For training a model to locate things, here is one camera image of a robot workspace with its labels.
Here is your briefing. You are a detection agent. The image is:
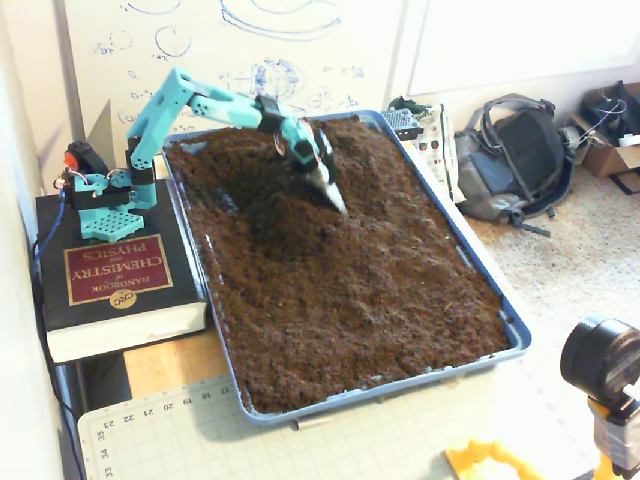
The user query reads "printed white bag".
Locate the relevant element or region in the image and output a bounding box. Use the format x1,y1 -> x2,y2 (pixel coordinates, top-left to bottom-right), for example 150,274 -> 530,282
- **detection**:
399,102 -> 469,204

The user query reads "black cable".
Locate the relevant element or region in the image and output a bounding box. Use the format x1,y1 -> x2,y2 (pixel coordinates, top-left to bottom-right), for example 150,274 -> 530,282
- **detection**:
29,239 -> 86,480

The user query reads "cardboard box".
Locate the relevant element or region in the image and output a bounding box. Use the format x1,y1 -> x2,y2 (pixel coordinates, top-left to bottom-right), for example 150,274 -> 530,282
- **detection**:
569,82 -> 640,179

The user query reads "grey backpack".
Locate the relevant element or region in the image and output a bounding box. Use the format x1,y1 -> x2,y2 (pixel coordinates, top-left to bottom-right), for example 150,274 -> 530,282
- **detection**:
453,93 -> 576,237

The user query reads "grey metal rod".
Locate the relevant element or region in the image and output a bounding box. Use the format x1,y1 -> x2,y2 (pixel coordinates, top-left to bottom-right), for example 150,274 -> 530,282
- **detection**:
292,417 -> 336,431

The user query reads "black chemistry physics handbook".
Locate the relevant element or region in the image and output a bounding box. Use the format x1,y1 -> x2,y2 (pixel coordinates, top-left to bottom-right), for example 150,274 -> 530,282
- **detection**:
34,178 -> 210,365

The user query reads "blank white framed board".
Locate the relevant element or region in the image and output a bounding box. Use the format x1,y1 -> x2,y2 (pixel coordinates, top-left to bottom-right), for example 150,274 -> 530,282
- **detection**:
407,0 -> 640,99

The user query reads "blue cable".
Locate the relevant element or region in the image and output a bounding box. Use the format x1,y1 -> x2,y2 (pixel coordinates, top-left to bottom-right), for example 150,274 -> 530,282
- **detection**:
30,192 -> 69,301

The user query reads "grey gridded cutting mat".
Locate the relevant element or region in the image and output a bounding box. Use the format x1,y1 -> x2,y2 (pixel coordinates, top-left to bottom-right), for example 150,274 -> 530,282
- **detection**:
77,369 -> 601,480

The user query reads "whiteboard with blue drawings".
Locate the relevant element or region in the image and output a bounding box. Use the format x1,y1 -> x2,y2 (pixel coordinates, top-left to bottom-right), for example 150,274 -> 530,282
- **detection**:
53,0 -> 409,151

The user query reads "brown soil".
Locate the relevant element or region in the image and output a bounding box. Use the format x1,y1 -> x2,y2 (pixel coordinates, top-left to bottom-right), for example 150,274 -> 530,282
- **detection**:
164,114 -> 511,415

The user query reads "black camera lens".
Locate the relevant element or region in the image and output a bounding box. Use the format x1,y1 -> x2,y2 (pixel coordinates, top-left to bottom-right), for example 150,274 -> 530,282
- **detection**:
559,314 -> 640,406

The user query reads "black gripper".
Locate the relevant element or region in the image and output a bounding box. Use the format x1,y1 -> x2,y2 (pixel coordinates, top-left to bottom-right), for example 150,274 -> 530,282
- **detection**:
294,132 -> 350,217

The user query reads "yellow camera stand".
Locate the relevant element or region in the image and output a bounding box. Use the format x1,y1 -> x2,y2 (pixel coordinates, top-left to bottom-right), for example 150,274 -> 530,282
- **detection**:
587,397 -> 640,480

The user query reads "yellow printed part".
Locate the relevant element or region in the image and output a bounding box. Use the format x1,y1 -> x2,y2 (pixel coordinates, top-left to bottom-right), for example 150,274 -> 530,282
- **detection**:
444,438 -> 546,480

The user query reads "blue plastic tray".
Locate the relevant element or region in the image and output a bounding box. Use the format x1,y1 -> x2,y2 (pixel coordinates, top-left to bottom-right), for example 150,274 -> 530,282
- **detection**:
160,108 -> 532,426

